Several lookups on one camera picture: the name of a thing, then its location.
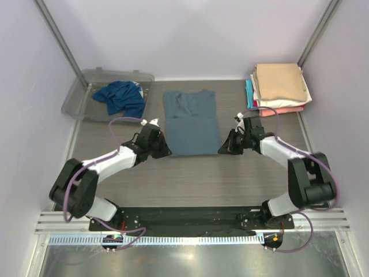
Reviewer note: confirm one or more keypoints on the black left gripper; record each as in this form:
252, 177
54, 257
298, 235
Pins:
165, 150

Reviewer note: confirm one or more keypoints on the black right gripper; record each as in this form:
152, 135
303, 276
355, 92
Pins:
229, 146

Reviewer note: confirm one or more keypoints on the grey-blue t-shirt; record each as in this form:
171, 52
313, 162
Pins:
191, 123

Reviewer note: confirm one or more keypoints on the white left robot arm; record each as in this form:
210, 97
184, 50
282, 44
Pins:
75, 187

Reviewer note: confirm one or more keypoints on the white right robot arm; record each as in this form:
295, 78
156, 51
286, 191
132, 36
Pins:
309, 179

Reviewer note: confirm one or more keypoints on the folded pink t-shirt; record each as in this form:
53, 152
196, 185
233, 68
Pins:
284, 110

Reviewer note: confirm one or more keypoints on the folded magenta t-shirt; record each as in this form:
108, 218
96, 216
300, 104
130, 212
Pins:
255, 98

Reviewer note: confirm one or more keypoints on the folded cream t-shirt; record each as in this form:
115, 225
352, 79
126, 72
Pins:
279, 103

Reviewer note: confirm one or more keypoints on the dark blue t-shirt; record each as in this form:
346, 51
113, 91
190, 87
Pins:
126, 97

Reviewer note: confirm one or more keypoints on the folded teal t-shirt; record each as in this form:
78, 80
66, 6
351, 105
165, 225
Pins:
249, 93

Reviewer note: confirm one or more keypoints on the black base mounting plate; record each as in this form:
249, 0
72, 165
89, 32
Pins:
197, 221

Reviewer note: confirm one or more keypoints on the folded beige t-shirt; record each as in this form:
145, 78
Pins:
278, 81

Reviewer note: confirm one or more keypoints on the clear plastic bin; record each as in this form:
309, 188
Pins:
79, 102

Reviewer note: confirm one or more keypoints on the white slotted cable duct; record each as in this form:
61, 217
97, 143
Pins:
118, 240

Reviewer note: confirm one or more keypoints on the right aluminium frame post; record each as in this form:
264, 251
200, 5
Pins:
319, 30

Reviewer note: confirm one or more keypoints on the aluminium frame post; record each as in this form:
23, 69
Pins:
57, 34
319, 30

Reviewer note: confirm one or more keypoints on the left aluminium frame post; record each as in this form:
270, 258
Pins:
57, 34

